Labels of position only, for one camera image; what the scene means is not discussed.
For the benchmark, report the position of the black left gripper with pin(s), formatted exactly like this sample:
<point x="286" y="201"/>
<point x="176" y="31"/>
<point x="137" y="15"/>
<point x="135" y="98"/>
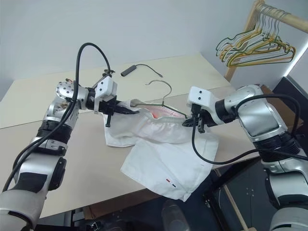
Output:
<point x="106" y="107"/>

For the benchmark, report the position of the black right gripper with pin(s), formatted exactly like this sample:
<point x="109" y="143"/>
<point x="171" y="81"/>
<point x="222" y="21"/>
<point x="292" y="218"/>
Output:
<point x="195" y="109"/>

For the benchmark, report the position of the white shorts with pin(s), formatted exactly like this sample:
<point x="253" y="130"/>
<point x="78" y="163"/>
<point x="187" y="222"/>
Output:
<point x="168" y="163"/>

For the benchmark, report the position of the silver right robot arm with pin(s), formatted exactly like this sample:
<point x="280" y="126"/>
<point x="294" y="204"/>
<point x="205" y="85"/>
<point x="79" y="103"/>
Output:
<point x="262" y="113"/>

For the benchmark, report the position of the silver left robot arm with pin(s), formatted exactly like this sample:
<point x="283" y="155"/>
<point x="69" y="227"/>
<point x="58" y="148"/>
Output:
<point x="31" y="168"/>

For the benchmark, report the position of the small orange tag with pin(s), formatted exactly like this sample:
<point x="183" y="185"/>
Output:
<point x="156" y="115"/>

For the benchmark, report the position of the wooden clothes rack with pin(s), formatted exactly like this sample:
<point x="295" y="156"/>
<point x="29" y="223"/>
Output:
<point x="230" y="71"/>

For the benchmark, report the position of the brown cardboard box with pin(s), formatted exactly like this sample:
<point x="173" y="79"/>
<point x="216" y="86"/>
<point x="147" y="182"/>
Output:
<point x="265" y="89"/>

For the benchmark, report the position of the black metal stand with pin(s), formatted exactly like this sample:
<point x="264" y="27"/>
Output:
<point x="250" y="204"/>

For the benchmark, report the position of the wooden slat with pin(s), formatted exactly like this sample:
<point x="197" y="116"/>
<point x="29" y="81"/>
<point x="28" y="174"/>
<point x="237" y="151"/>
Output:
<point x="243" y="223"/>

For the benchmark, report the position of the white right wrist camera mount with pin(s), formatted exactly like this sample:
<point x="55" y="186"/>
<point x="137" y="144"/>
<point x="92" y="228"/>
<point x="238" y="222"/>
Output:
<point x="201" y="95"/>

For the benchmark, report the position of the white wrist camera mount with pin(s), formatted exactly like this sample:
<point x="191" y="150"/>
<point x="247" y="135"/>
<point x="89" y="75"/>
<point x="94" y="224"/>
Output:
<point x="201" y="95"/>
<point x="106" y="86"/>

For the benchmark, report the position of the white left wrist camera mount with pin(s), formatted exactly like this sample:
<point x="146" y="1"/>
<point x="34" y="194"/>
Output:
<point x="106" y="86"/>

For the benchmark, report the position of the black table frame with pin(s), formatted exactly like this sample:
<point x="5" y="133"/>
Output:
<point x="77" y="216"/>

